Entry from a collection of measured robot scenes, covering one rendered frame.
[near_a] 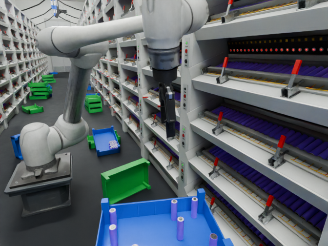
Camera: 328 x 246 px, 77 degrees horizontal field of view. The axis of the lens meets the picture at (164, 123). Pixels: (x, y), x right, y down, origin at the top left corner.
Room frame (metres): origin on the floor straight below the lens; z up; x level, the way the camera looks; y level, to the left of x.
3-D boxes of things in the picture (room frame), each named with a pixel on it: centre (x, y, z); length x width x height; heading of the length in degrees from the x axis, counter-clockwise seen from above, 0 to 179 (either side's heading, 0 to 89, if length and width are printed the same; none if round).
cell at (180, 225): (0.42, -0.04, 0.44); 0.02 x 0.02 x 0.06
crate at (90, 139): (1.93, 0.61, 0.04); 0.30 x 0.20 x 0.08; 114
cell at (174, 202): (0.49, -0.03, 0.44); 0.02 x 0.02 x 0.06
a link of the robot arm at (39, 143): (1.09, 0.72, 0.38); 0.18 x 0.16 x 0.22; 145
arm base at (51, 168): (1.06, 0.72, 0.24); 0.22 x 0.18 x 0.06; 20
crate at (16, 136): (1.72, 1.18, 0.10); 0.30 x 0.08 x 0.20; 152
